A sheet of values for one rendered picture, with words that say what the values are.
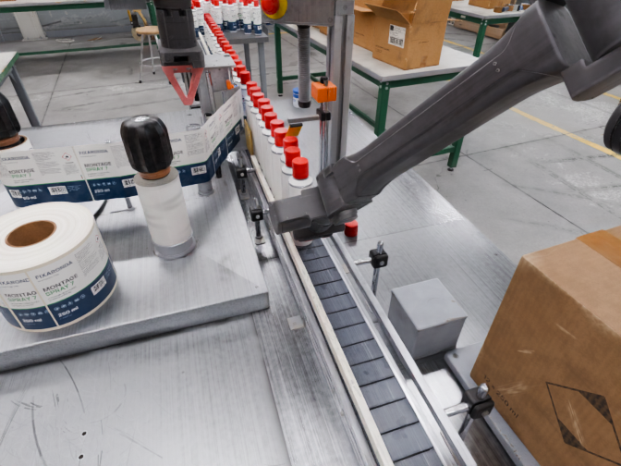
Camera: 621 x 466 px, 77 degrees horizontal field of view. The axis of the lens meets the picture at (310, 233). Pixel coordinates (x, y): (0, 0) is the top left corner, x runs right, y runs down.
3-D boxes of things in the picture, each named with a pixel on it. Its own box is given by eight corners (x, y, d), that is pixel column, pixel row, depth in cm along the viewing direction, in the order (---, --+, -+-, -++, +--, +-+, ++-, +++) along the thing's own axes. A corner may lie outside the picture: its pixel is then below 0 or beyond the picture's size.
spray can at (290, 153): (283, 222, 96) (279, 144, 83) (304, 220, 96) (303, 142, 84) (285, 235, 91) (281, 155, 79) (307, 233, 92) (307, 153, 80)
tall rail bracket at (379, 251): (343, 304, 81) (347, 242, 71) (375, 296, 83) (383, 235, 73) (348, 315, 79) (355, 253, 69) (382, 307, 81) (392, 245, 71)
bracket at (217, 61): (192, 58, 118) (192, 55, 118) (229, 55, 121) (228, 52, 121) (196, 70, 108) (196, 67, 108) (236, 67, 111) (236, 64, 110)
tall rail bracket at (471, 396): (416, 447, 59) (438, 388, 49) (458, 433, 61) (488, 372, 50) (428, 470, 56) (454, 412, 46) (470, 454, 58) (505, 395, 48)
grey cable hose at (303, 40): (296, 104, 104) (294, 16, 92) (309, 103, 105) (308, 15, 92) (299, 109, 102) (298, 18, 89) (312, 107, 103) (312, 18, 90)
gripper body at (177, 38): (162, 66, 61) (152, 11, 57) (159, 50, 69) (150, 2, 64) (204, 63, 63) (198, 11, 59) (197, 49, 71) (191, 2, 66)
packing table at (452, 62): (273, 94, 432) (268, 14, 384) (338, 86, 456) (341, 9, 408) (369, 193, 271) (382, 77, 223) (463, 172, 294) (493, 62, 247)
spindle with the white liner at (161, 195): (154, 238, 91) (115, 112, 72) (194, 231, 93) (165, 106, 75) (154, 263, 84) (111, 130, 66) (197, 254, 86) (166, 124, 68)
